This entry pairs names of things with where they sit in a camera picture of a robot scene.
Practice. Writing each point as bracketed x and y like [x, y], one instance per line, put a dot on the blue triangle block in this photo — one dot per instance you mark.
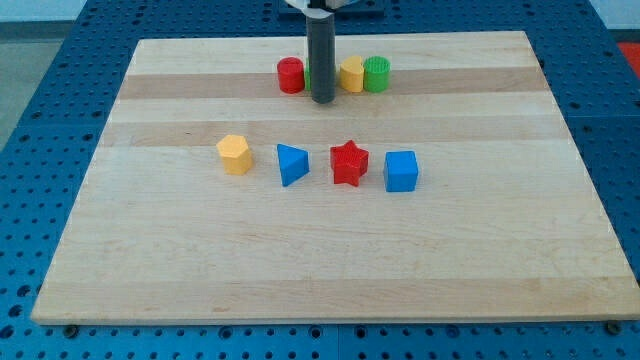
[293, 163]

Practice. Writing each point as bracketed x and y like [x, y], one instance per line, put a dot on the blue cube block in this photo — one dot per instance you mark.
[400, 171]

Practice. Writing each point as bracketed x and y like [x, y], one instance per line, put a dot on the yellow heart block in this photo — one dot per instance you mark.
[351, 74]

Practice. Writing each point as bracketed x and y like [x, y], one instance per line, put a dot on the green block behind rod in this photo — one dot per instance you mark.
[307, 75]

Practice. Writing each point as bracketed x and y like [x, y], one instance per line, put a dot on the red star block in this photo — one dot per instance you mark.
[349, 163]

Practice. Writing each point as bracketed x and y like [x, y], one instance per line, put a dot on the green cylinder block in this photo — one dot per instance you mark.
[376, 74]

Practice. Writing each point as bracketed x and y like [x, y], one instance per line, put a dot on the yellow hexagon block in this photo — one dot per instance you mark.
[235, 154]

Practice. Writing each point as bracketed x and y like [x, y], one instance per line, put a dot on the wooden board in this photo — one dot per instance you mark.
[504, 224]

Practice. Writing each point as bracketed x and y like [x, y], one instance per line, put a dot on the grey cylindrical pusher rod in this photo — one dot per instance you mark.
[320, 31]

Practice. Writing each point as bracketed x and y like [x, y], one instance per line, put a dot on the red cylinder block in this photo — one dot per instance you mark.
[290, 72]

